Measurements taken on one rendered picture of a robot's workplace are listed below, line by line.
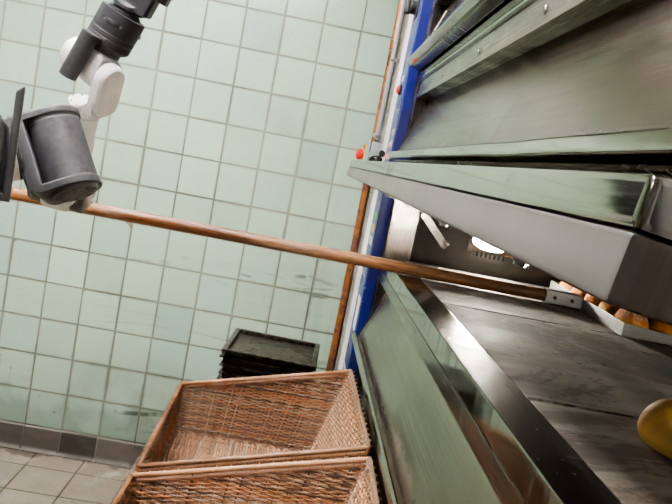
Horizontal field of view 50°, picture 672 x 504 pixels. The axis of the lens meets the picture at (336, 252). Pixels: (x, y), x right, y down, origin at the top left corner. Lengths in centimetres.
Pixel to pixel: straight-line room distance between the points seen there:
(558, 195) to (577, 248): 4
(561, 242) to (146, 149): 275
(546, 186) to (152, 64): 273
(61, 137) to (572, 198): 108
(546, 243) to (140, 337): 284
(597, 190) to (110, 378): 296
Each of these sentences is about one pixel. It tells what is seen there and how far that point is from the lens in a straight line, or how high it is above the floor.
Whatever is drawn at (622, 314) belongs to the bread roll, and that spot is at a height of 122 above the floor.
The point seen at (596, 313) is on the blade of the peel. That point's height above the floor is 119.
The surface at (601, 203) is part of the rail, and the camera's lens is 28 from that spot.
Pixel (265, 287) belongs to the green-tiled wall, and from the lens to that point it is 297.
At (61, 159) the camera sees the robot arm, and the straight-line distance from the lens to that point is 129.
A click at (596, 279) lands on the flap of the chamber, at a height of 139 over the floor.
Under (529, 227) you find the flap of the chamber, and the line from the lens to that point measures 34.
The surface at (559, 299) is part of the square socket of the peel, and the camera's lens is 180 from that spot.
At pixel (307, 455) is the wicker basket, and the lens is 155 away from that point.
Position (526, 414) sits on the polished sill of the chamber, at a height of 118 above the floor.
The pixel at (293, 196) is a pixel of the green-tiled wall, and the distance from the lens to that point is 292.
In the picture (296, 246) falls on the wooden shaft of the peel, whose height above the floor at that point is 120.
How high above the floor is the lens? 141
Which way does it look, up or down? 7 degrees down
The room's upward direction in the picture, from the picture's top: 11 degrees clockwise
